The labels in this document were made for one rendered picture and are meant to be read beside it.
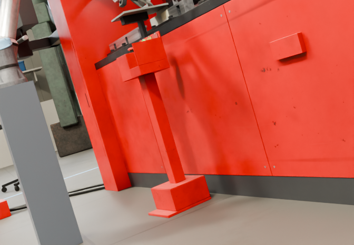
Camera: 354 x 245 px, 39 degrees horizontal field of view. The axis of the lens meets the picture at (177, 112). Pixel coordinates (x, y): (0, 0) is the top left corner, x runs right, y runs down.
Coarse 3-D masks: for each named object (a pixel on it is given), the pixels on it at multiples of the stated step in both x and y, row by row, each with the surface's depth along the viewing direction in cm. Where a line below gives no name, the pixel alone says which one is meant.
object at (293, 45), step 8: (280, 40) 178; (288, 40) 174; (296, 40) 171; (272, 48) 182; (280, 48) 179; (288, 48) 175; (296, 48) 172; (304, 48) 171; (280, 56) 180; (288, 56) 176
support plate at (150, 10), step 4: (160, 4) 262; (164, 4) 263; (168, 4) 264; (140, 8) 256; (144, 8) 257; (148, 8) 259; (152, 8) 262; (156, 8) 266; (160, 8) 270; (124, 12) 252; (128, 12) 253; (132, 12) 256; (136, 12) 259; (140, 12) 263; (148, 12) 270; (152, 12) 274; (116, 16) 260; (120, 16) 258; (112, 20) 266; (116, 20) 265; (120, 20) 269
